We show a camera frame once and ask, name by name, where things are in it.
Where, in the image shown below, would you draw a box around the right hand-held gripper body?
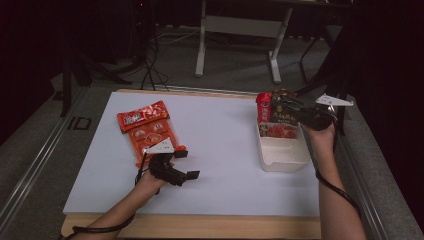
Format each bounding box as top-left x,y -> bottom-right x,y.
296,94 -> 355,132

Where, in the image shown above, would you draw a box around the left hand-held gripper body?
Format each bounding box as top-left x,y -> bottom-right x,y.
145,138 -> 188,187

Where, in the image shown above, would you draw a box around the gold foil packet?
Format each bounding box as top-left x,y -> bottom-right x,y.
273,88 -> 298,99

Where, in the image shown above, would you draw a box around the red and black food packet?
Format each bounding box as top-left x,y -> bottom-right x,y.
255,90 -> 303,139

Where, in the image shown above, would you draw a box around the white divided storage box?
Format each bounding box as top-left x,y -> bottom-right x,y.
256,120 -> 313,174

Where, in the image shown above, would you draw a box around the orange snack packet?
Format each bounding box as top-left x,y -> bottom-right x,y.
116,100 -> 186,168

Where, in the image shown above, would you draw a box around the person's left hand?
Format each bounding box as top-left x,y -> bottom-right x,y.
138,170 -> 168,196

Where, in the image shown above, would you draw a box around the person's right hand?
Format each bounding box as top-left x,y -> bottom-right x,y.
301,121 -> 336,152

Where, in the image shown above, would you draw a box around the white table mat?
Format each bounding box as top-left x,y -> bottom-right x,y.
63,91 -> 321,218

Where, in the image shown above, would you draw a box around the black chair frame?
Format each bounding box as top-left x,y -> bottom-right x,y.
295,24 -> 355,134

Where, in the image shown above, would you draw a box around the metal floor rail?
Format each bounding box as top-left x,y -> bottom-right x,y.
0,85 -> 88,228
336,131 -> 392,240

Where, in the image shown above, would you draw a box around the white metal table frame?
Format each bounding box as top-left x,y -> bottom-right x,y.
194,0 -> 295,84

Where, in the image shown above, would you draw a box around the black floor cables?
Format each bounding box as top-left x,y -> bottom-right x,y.
138,29 -> 169,92

